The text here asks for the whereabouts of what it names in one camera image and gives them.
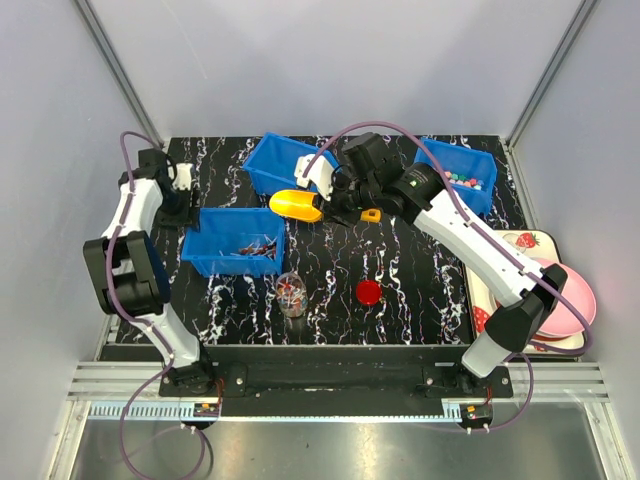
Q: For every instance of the aluminium corner post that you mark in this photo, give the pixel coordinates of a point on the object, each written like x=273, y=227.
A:
x=576, y=25
x=100, y=37

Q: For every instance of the red jar lid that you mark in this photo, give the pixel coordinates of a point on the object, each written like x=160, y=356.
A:
x=368, y=292

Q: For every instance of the blue bin with star candies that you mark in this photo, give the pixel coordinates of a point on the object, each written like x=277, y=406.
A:
x=271, y=164

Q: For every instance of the aluminium corner post left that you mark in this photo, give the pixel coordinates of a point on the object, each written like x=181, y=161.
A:
x=100, y=37

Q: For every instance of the pink plate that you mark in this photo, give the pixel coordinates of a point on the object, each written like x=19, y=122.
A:
x=562, y=323

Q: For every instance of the yellow plastic scoop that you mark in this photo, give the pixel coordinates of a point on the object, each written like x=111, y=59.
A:
x=310, y=207

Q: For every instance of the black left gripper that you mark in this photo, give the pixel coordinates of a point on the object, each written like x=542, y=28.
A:
x=182, y=219

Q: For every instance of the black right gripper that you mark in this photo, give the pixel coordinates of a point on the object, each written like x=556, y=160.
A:
x=333, y=212

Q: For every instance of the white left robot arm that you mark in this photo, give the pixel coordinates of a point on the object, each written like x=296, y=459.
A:
x=128, y=275

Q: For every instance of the clear glass cup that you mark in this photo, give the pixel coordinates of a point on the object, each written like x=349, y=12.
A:
x=513, y=240

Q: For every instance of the clear plastic jar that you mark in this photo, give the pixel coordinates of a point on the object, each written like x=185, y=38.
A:
x=291, y=295

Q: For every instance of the blue bin with lollipops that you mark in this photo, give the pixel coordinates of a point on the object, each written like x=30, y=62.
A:
x=236, y=242

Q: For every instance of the blue bin with flower candies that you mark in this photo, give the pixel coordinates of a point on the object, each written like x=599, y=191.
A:
x=472, y=173

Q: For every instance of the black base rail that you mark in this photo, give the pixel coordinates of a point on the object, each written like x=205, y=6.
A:
x=317, y=382

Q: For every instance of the aluminium corner post right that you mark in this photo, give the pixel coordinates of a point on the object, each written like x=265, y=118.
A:
x=576, y=25

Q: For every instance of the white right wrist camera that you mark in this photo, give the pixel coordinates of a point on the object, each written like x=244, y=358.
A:
x=318, y=172

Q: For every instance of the strawberry print tray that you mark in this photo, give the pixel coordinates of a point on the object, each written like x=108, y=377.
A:
x=487, y=292

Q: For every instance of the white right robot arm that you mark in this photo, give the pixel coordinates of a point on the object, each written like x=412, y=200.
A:
x=423, y=197

